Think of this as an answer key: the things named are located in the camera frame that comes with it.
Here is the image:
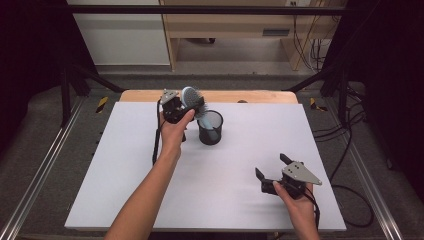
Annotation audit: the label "light wooden desk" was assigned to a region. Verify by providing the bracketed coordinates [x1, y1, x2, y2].
[159, 0, 348, 72]

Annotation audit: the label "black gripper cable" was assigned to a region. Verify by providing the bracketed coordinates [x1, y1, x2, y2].
[151, 98, 168, 166]
[304, 184, 375, 231]

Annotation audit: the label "black floor cables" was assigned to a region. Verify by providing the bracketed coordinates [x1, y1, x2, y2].
[312, 83, 368, 179]

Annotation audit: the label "white cabinet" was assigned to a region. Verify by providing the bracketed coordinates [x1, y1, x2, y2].
[66, 0, 171, 66]

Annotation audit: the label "aluminium floor rail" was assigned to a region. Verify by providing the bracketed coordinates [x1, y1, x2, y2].
[0, 95, 85, 240]
[324, 98, 405, 240]

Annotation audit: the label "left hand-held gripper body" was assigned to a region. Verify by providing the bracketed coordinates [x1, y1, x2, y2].
[160, 89, 188, 124]

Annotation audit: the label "person's right hand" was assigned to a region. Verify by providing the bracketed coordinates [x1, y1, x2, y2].
[272, 180, 318, 222]

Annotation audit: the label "white table board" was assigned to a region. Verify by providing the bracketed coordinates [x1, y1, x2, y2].
[64, 101, 348, 233]

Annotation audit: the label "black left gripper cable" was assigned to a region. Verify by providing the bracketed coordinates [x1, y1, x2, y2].
[151, 98, 168, 166]

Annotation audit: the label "black horizontal frame bar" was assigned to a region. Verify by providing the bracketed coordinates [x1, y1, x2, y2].
[66, 4, 349, 16]

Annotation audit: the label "hanging cable bundle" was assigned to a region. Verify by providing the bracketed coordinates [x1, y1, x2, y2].
[291, 0, 332, 73]

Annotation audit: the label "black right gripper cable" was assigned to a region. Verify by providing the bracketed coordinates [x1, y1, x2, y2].
[304, 184, 375, 231]

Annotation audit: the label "light blue hairbrush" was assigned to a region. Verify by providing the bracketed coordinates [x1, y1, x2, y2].
[180, 85, 215, 131]

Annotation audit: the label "black metal frame stand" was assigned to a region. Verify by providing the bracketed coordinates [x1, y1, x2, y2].
[59, 61, 126, 128]
[282, 63, 352, 128]

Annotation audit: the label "person's left hand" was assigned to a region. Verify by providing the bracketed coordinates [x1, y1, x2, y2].
[159, 108, 196, 157]

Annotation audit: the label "black mesh pen cup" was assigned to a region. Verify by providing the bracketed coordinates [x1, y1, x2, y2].
[196, 109, 224, 146]

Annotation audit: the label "black curtain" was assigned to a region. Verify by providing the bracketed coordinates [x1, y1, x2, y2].
[321, 0, 424, 196]
[0, 0, 98, 158]

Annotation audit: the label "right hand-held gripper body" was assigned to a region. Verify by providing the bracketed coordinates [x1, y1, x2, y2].
[261, 161, 323, 201]

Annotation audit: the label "wooden table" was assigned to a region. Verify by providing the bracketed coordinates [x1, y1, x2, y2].
[119, 89, 299, 105]

